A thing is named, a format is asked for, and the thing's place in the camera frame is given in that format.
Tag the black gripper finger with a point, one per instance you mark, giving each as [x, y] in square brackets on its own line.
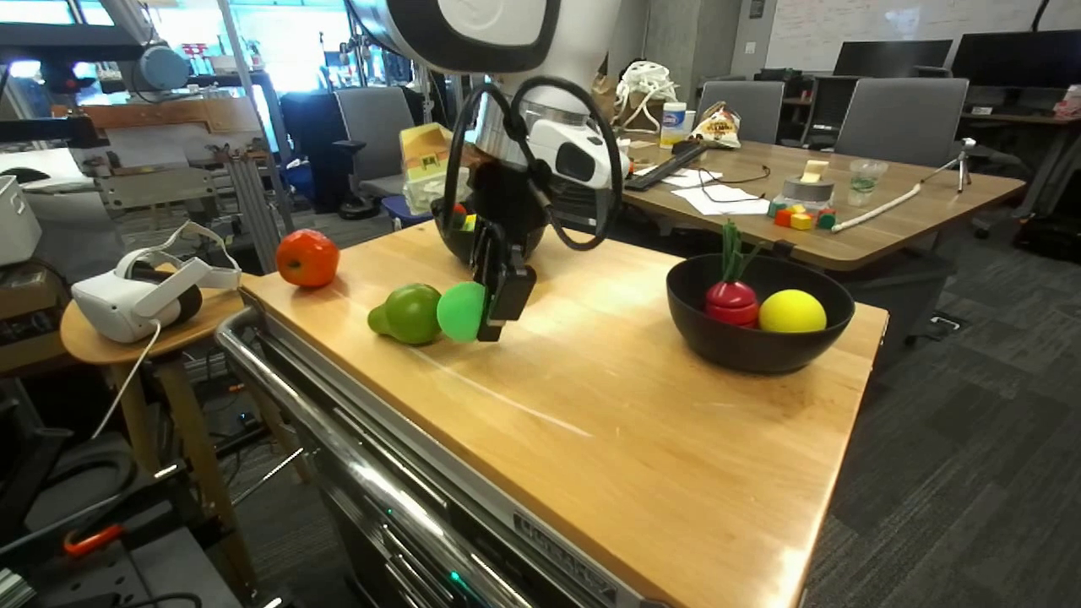
[516, 291]
[493, 291]

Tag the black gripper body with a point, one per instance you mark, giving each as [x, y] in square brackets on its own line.
[513, 208]

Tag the bright green toy ball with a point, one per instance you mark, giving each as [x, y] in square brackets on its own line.
[461, 313]

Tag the green toy pear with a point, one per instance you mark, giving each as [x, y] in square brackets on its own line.
[407, 314]

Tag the red toy radish green leaves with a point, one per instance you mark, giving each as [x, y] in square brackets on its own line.
[735, 306]

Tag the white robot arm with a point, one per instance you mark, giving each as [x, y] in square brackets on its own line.
[586, 46]

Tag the grey fabric office chair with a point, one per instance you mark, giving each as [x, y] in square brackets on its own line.
[377, 136]
[745, 107]
[900, 119]

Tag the black keyboard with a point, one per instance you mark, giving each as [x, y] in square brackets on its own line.
[672, 163]

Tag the white net bag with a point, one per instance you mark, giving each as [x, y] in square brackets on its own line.
[646, 84]

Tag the clear water bottle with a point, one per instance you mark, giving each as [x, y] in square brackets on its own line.
[678, 123]

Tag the red orange tomato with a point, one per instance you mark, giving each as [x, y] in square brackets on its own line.
[308, 257]

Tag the white paper sheets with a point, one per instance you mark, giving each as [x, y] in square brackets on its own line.
[721, 201]

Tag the beige crumpled object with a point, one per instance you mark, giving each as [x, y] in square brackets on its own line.
[721, 127]

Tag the round wooden stool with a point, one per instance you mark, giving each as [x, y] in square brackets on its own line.
[221, 306]

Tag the metal tool cart cabinet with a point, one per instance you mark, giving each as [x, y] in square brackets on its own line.
[564, 568]

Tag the colourful toy blocks cluster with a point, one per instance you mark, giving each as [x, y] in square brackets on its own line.
[800, 217]

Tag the clear plastic container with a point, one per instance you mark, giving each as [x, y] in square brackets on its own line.
[814, 190]

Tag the clear plastic cup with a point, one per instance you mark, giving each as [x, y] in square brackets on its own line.
[870, 173]

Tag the white VR headset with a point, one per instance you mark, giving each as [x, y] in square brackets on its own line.
[124, 306]

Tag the white plastic stick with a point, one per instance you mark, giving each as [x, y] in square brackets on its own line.
[889, 208]

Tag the wooden meeting table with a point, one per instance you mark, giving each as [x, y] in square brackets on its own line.
[900, 213]

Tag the black computer monitor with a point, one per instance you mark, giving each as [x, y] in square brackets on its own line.
[1014, 60]
[889, 57]

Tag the white plastic device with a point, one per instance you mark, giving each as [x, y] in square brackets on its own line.
[17, 222]

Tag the tan wrist camera box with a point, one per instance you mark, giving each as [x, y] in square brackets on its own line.
[425, 156]

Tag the aluminium frame stand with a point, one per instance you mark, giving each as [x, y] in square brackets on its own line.
[258, 213]

